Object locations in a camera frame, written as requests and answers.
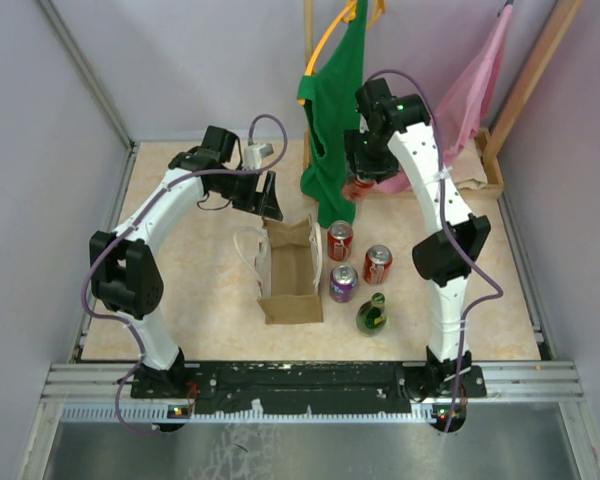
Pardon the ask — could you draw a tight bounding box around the green t-shirt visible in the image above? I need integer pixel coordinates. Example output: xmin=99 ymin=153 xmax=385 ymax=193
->
xmin=297 ymin=1 xmax=368 ymax=228

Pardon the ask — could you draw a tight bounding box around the pink shirt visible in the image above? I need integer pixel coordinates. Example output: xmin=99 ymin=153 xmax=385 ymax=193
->
xmin=374 ymin=4 xmax=514 ymax=196

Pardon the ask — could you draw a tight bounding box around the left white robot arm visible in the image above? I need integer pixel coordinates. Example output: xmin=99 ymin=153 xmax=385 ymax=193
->
xmin=82 ymin=126 xmax=284 ymax=397

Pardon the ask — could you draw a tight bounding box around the red cola can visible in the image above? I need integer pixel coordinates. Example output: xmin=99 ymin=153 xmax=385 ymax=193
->
xmin=327 ymin=220 xmax=354 ymax=262
xmin=363 ymin=244 xmax=393 ymax=285
xmin=341 ymin=177 xmax=375 ymax=203

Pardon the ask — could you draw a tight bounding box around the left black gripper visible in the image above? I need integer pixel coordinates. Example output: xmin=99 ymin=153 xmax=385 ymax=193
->
xmin=211 ymin=165 xmax=282 ymax=220

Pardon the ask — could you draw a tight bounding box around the beige cloth in tray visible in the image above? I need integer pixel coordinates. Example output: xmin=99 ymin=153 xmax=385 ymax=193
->
xmin=451 ymin=139 xmax=488 ymax=190

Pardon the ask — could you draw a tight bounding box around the watermelon print canvas bag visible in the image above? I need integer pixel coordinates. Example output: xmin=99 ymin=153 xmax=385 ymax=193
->
xmin=233 ymin=216 xmax=324 ymax=325

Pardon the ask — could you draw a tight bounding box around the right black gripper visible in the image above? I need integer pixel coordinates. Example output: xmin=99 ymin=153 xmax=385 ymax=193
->
xmin=342 ymin=128 xmax=397 ymax=185

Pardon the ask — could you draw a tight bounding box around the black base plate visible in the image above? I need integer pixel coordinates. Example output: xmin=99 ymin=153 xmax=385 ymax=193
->
xmin=131 ymin=361 xmax=486 ymax=415

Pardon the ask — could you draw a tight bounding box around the aluminium rail frame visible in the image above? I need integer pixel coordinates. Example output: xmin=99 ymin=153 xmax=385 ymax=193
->
xmin=17 ymin=0 xmax=600 ymax=480

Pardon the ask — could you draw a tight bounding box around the wooden tray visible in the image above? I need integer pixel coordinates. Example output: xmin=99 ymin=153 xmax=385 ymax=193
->
xmin=302 ymin=127 xmax=504 ymax=200

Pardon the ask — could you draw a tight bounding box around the green glass bottle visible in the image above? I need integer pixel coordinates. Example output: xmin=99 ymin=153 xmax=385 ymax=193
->
xmin=356 ymin=292 xmax=388 ymax=336

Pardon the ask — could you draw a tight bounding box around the wooden rack frame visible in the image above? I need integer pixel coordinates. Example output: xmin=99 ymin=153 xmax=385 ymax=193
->
xmin=303 ymin=0 xmax=585 ymax=174

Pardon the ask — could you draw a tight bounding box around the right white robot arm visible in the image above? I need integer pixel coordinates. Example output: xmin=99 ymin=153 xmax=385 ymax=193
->
xmin=344 ymin=78 xmax=491 ymax=396

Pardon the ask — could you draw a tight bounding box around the purple soda can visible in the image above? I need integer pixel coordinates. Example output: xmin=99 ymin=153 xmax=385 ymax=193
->
xmin=329 ymin=264 xmax=358 ymax=303

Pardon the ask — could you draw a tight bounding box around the yellow clothes hanger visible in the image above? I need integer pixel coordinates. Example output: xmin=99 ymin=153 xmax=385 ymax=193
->
xmin=303 ymin=0 xmax=387 ymax=77

